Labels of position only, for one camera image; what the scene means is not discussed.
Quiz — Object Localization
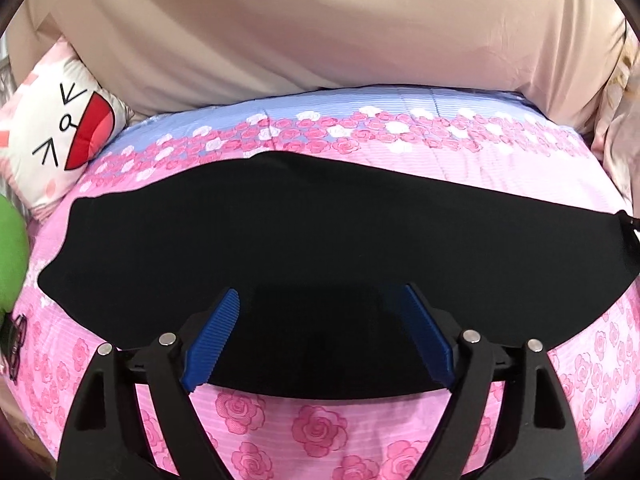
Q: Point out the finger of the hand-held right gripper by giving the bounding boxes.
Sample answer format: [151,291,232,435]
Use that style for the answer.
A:
[619,209,640,243]

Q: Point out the beige cloth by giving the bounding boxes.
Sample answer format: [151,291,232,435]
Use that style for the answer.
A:
[5,0,632,134]

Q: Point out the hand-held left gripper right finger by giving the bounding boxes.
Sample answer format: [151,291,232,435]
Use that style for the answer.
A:
[400,282,586,480]

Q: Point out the black pants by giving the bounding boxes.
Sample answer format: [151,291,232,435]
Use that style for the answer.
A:
[37,151,640,402]

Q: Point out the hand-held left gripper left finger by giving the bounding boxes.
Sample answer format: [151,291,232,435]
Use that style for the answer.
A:
[56,287,241,480]

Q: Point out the green plush toy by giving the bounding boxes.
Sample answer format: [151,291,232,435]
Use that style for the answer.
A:
[0,193,32,312]

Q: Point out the white cat face pillow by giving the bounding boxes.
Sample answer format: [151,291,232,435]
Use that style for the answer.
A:
[0,35,137,221]

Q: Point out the beige floral pillow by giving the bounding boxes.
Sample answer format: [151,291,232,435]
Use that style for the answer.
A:
[590,35,640,202]

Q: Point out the pink floral bed sheet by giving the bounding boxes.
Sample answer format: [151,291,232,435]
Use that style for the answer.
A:
[10,85,640,480]

